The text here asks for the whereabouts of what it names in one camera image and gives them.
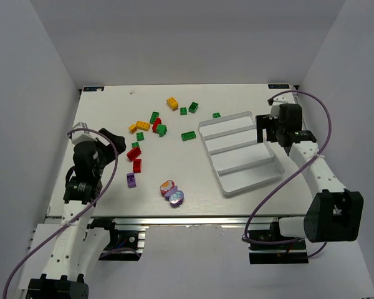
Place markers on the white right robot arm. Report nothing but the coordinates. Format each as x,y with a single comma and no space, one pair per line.
335,212

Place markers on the red sloped lego brick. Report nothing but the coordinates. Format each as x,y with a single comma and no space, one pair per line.
134,153

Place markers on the yellow tall lego brick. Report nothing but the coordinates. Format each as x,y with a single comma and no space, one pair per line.
172,103

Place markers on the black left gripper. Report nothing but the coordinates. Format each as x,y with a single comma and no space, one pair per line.
106,149

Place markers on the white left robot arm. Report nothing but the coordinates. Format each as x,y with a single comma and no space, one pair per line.
79,241

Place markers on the purple flower lego piece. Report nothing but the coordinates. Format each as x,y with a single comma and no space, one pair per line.
175,197

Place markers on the green square lego left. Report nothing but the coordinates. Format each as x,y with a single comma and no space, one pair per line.
140,136

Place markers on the blue label right corner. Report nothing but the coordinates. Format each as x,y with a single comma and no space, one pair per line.
278,86

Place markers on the blue label corner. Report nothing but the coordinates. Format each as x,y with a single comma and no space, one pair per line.
278,86
93,89

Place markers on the red small lego brick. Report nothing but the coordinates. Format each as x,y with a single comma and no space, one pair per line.
137,163

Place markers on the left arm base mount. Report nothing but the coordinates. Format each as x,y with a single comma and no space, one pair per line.
123,244

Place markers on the yellow long lego brick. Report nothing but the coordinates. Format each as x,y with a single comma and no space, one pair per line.
141,125

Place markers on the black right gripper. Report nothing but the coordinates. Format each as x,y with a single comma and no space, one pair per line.
266,129

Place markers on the white divided tray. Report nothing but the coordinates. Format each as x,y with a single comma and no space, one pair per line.
240,163

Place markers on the purple lego brick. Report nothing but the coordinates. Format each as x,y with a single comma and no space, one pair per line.
131,182

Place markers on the tiny green lego left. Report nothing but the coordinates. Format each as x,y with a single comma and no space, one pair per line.
135,144

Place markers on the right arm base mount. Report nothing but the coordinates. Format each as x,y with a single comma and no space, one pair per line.
275,254

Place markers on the green long lego brick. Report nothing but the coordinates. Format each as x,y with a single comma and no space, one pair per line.
153,117

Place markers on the small green lego square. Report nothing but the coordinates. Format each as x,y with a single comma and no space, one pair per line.
183,111

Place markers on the blue label left corner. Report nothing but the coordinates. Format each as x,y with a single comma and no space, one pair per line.
93,89

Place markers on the small yellow lego brick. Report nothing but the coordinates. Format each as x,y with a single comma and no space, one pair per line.
133,128

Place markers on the green rounded lego piece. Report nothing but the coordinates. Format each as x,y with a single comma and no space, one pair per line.
161,130

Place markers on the green lego brick top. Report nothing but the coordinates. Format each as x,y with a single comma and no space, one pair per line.
193,107

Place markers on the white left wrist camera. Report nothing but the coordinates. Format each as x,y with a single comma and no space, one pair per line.
82,135

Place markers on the green flat lego plate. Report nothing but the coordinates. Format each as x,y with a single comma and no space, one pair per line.
188,136

